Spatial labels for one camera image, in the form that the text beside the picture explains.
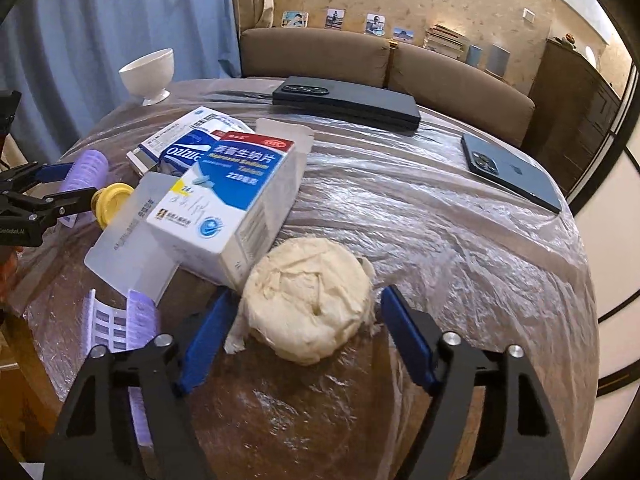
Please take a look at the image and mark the blue curtain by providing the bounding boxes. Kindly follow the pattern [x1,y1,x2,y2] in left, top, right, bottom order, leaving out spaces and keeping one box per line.
[0,0,238,161]

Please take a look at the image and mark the black flat case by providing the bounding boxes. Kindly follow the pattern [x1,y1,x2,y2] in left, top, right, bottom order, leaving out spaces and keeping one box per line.
[271,76,422,133]

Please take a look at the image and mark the white tissue ball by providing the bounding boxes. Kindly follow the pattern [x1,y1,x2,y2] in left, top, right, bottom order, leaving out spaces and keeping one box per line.
[224,236,377,366]

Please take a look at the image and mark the blue smartphone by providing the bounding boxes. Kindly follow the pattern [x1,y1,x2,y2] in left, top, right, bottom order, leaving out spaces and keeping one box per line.
[461,133,563,214]

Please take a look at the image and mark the blue white open carton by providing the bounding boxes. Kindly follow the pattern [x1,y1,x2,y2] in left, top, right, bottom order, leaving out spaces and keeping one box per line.
[125,106,251,181]

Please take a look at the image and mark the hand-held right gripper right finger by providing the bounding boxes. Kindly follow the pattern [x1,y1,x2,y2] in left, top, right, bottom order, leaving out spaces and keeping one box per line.
[380,284,573,480]

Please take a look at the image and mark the wide light blue card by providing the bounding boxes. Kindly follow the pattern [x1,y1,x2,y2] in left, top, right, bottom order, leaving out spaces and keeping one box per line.
[486,43,510,77]

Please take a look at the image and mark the white partition with black frame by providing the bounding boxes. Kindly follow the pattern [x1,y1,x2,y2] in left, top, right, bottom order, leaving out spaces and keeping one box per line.
[565,60,640,480]

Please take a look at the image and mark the wooden table with plastic cover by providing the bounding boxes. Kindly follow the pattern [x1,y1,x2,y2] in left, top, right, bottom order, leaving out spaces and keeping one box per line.
[22,77,598,480]

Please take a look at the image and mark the brown sofa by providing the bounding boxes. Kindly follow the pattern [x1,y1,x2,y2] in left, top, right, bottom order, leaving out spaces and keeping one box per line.
[240,26,536,148]

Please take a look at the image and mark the purple wrapper with striped edge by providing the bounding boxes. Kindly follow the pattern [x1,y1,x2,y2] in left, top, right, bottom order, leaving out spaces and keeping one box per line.
[82,287,163,441]

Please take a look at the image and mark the white footed bowl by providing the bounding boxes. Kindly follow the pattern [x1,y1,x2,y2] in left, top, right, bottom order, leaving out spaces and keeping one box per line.
[118,48,176,107]

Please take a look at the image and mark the yellow bottle cap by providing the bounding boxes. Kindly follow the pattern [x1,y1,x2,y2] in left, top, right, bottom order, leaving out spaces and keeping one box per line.
[91,183,136,233]

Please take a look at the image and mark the leaning white books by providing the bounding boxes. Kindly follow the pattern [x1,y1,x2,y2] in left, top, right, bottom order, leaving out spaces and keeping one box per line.
[424,23,472,59]

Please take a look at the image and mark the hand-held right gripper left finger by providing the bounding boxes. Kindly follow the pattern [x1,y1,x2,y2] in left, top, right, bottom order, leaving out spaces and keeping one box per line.
[42,287,241,480]

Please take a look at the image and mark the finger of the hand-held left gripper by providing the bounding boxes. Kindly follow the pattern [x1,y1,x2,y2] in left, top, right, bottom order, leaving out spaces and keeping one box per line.
[0,160,81,196]
[0,186,99,231]

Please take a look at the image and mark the medicine box with red stripe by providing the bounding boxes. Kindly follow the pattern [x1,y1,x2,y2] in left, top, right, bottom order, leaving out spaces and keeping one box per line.
[145,117,316,291]

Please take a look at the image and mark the dark wooden cabinet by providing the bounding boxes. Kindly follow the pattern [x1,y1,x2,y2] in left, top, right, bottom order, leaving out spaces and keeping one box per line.
[527,37,623,196]

